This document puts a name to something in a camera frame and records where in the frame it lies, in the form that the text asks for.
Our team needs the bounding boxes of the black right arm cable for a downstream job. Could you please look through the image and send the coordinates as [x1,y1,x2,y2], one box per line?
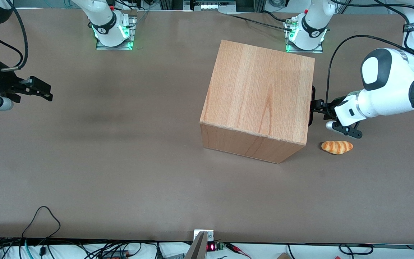
[0,0,28,72]

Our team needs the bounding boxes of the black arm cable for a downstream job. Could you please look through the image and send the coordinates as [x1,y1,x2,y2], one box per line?
[326,34,414,106]
[0,0,28,72]

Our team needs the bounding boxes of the black cable on table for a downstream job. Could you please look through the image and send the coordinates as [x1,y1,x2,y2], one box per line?
[227,14,294,31]

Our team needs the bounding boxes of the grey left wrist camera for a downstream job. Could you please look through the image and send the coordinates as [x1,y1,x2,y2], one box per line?
[325,121,363,139]

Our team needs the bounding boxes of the metal profile bracket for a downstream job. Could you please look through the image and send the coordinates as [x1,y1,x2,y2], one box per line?
[194,229,215,242]

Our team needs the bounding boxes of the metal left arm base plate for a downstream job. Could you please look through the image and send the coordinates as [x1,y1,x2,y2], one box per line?
[284,18,324,54]

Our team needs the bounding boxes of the black coiled cable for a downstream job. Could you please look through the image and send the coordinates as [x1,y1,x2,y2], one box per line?
[338,244,374,256]

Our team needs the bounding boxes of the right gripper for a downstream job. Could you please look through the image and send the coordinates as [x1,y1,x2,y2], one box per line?
[0,59,54,104]

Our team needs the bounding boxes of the black box handle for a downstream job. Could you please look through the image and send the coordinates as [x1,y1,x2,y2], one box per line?
[308,86,316,126]

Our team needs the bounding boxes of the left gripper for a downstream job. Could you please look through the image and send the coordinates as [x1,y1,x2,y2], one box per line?
[311,94,364,127]

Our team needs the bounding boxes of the toy bread roll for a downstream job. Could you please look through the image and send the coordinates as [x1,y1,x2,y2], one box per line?
[321,141,354,155]

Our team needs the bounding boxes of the black looped cable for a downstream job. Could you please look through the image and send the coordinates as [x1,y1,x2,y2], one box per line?
[21,206,61,259]

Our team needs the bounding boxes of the red and black probe wires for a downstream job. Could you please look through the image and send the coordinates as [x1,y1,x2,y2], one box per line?
[225,243,252,259]

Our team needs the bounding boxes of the aluminium profile bar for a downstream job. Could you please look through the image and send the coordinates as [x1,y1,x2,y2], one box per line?
[185,231,208,259]

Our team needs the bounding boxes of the light wooden drawer cabinet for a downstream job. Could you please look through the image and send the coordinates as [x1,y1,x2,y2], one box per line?
[200,40,315,164]

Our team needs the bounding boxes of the orange and black device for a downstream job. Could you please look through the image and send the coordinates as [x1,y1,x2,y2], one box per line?
[101,250,128,259]

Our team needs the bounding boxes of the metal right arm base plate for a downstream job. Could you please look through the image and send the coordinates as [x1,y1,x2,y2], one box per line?
[96,15,136,51]

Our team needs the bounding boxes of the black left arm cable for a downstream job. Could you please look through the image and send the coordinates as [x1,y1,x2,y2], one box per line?
[326,34,414,106]

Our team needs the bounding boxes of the white device with lights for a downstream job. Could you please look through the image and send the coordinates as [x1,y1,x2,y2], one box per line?
[191,0,229,11]

